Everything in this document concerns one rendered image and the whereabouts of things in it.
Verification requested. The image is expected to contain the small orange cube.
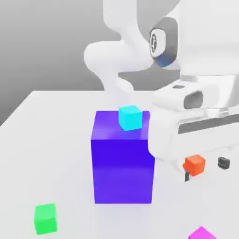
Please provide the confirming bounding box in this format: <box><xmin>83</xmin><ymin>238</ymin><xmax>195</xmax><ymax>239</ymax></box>
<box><xmin>183</xmin><ymin>154</ymin><xmax>206</xmax><ymax>177</ymax></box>

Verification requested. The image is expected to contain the large purple box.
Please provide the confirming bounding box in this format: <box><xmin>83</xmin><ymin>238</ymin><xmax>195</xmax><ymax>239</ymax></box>
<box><xmin>91</xmin><ymin>110</ymin><xmax>156</xmax><ymax>204</ymax></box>

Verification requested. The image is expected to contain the small magenta cube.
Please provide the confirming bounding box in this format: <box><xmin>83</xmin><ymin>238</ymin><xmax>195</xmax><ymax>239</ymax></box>
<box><xmin>187</xmin><ymin>226</ymin><xmax>218</xmax><ymax>239</ymax></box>

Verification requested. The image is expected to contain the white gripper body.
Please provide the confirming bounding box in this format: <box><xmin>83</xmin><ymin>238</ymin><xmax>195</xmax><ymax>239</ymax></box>
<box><xmin>148</xmin><ymin>109</ymin><xmax>239</xmax><ymax>166</ymax></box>

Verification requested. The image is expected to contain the small green cube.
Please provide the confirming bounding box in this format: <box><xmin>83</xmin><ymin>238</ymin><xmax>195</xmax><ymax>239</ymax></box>
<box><xmin>34</xmin><ymin>203</ymin><xmax>58</xmax><ymax>236</ymax></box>

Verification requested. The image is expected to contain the small cyan cube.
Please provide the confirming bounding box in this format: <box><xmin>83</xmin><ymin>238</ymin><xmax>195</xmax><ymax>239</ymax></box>
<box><xmin>118</xmin><ymin>105</ymin><xmax>143</xmax><ymax>132</ymax></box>

